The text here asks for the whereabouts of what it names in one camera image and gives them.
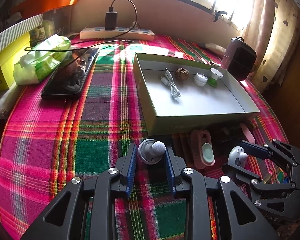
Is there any striped white box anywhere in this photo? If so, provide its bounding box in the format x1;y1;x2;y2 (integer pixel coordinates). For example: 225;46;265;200
0;14;43;52

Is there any white power strip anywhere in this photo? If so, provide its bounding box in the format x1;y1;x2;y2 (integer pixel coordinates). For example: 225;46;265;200
79;27;155;41

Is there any pink clip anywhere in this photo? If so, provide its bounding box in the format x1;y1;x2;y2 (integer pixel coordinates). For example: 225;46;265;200
239;123;256;144

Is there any pink black portable heater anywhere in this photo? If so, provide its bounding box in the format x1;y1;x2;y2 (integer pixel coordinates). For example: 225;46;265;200
221;36;257;81

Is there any black rectangular remote device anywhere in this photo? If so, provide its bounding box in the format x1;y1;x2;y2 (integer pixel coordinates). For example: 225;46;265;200
209;126;244;142

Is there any pink case mint insert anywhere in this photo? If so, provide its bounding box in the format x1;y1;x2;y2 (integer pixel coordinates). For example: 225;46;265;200
190;129;215;170

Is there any black charger cable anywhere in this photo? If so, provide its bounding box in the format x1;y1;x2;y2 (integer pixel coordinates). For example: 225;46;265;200
24;0;138;53

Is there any black charger adapter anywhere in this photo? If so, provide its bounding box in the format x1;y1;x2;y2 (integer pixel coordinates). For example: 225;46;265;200
104;6;117;30

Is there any green white cardboard tray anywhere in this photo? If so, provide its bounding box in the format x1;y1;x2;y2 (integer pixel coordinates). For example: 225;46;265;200
133;53;260;136

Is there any heart pattern curtain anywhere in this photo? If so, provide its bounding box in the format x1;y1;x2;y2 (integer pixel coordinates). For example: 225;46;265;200
243;0;300;93

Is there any white USB cable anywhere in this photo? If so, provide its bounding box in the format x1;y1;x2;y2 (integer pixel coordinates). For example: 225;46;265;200
158;67;182;99

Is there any brown walnut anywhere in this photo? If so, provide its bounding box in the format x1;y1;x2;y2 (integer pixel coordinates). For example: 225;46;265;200
175;67;190;81

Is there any beige pouch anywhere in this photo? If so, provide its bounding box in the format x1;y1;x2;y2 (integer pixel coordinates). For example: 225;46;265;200
199;43;226;58

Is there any plaid bed cloth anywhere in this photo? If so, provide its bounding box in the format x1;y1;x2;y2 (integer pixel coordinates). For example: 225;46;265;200
0;36;288;239

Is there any white panda dome toy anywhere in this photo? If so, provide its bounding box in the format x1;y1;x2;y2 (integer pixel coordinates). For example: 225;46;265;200
228;146;248;168

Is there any clear round candle jar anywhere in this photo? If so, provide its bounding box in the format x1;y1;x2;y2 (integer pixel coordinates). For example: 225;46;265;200
193;73;208;87

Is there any black smartphone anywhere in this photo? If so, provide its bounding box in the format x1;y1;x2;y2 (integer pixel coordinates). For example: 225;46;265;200
41;48;99;100

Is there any yellow box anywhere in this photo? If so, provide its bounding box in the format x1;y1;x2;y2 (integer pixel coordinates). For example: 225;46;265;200
0;32;30;92

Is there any green tissue pack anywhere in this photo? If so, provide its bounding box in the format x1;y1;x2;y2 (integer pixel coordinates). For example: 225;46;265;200
13;34;71;86

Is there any orange tray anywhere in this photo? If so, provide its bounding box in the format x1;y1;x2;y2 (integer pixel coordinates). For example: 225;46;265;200
10;0;77;18

